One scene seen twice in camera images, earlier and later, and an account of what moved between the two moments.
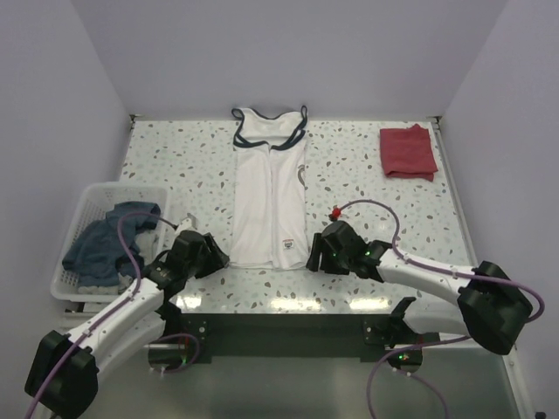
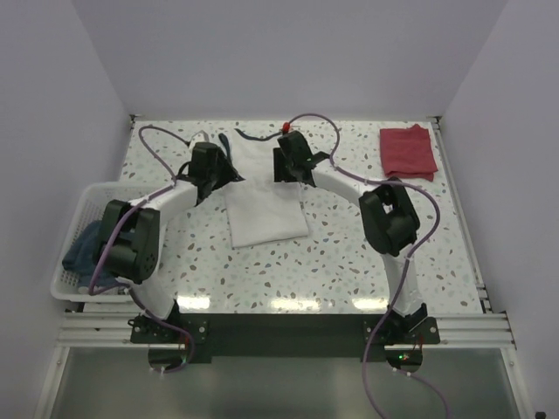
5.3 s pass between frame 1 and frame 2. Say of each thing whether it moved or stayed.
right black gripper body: moved
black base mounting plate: stayed
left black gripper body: moved
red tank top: stayed
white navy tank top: moved
